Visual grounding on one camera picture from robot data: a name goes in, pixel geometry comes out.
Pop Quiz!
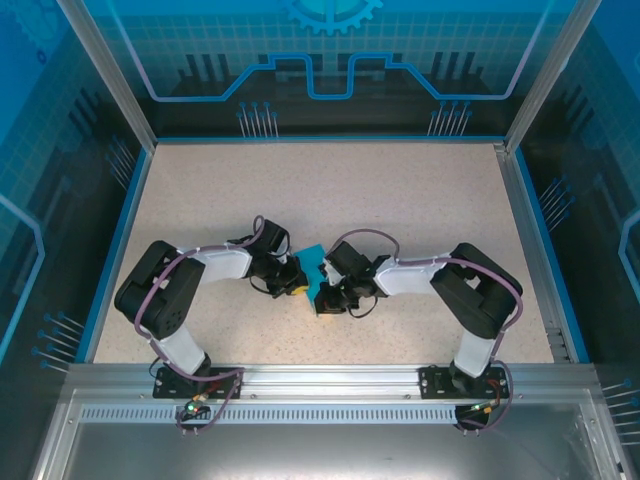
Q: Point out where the aluminium side rail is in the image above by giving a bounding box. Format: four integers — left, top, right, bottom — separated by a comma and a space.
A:
492, 142, 576, 364

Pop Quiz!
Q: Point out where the aluminium mounting rail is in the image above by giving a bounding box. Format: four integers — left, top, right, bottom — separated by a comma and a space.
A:
67, 362, 599, 402

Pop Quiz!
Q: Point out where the left cable connector green light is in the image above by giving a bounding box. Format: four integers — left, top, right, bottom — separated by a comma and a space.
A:
182, 393, 212, 419

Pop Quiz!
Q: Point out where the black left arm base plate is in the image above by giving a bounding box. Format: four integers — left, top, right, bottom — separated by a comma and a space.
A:
152, 366, 245, 400

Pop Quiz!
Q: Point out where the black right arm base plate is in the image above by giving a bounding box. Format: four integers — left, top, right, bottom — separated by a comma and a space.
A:
418, 364, 511, 401

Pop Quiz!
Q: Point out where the blue table edge strip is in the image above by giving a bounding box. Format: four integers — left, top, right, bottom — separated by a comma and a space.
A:
514, 149, 591, 364
74, 147, 154, 364

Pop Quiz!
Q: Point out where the cable connector green light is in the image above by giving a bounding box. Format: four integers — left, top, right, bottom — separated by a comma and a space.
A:
467, 399, 503, 417
182, 393, 212, 419

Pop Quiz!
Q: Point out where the blue printed side panel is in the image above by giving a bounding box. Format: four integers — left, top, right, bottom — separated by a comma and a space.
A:
0, 0, 151, 480
514, 0, 640, 451

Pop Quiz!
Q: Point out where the aluminium frame post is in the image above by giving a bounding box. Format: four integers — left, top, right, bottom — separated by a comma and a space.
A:
504, 0, 604, 151
55, 0, 159, 151

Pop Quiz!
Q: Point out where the blue printed back panel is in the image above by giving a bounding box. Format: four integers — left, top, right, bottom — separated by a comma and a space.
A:
79, 0, 584, 139

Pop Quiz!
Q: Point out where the metal tray sheet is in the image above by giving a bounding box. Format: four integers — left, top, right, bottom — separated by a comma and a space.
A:
29, 389, 631, 480

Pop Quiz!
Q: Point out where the right cable connector green light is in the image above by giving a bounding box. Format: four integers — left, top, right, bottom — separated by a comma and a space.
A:
467, 399, 503, 417

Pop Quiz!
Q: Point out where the slotted metal cable duct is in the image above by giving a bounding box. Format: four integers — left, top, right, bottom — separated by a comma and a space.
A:
79, 405, 501, 425

